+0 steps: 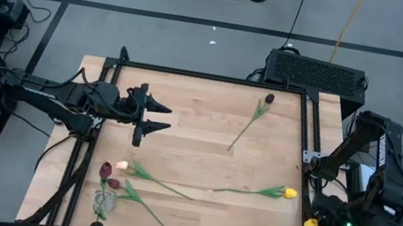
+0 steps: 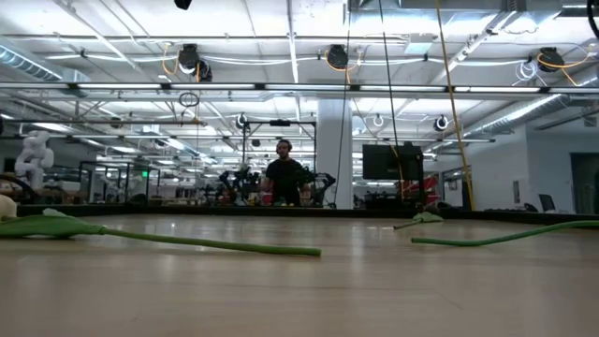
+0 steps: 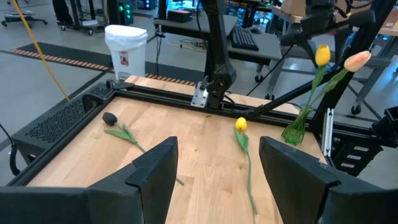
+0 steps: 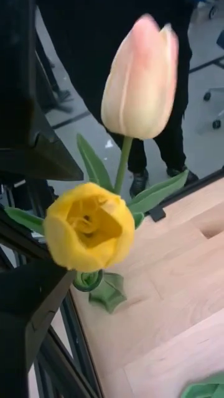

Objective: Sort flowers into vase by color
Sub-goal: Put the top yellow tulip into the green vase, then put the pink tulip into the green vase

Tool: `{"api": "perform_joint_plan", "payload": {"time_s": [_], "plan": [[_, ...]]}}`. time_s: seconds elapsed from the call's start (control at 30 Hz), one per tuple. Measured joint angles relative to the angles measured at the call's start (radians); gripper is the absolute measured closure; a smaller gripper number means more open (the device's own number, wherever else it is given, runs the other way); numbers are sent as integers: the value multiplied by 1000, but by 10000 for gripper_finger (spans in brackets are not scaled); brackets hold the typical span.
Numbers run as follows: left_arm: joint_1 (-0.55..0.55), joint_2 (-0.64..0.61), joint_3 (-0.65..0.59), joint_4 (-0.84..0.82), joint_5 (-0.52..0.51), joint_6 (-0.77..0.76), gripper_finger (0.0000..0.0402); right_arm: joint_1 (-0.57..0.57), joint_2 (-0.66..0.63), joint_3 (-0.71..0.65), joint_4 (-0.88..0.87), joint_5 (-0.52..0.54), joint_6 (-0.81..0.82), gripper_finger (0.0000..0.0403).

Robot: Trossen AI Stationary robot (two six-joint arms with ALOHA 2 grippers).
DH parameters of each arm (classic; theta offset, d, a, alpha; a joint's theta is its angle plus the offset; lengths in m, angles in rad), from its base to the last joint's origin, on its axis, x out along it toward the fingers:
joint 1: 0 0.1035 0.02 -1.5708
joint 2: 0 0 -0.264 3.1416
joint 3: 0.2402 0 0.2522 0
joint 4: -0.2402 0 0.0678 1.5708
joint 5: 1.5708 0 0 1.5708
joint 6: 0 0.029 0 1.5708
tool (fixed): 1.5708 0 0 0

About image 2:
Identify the cream artificial tulip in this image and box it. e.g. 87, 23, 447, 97
0, 193, 323, 258

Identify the long ceiling light strip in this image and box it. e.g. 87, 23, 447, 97
0, 81, 599, 94

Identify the person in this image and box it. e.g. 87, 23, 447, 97
259, 138, 311, 208

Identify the white square column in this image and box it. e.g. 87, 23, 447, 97
316, 98, 355, 211

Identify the black monitor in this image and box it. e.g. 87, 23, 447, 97
362, 142, 425, 182

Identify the black workstation desk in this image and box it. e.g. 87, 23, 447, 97
363, 180, 426, 211

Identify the red equipment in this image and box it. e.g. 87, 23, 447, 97
410, 175, 442, 206

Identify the black office chair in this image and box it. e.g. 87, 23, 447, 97
536, 193, 559, 214

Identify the grey door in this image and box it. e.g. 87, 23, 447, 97
569, 152, 599, 215

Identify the black gantry frame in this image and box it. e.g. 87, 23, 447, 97
240, 119, 318, 207

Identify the silver air duct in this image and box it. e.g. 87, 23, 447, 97
0, 44, 91, 86
460, 93, 599, 139

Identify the black hanging cable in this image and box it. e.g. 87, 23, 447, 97
334, 0, 352, 189
376, 0, 400, 147

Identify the yellow hanging strap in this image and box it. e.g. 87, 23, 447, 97
434, 0, 475, 212

